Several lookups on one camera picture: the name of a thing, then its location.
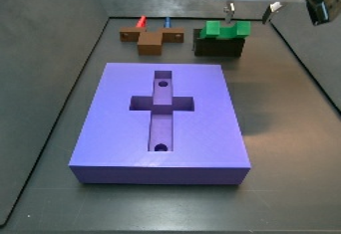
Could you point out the green U-shaped block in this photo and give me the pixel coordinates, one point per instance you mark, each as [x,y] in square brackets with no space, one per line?
[216,31]

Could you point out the purple board with cross slot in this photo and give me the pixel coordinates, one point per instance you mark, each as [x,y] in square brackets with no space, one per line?
[161,127]

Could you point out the blue peg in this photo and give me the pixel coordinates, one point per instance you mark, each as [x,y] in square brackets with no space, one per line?
[168,22]

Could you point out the brown T-shaped block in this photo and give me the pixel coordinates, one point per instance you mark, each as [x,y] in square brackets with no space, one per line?
[150,41]

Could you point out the red peg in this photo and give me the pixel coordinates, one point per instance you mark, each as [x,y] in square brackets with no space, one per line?
[142,22]

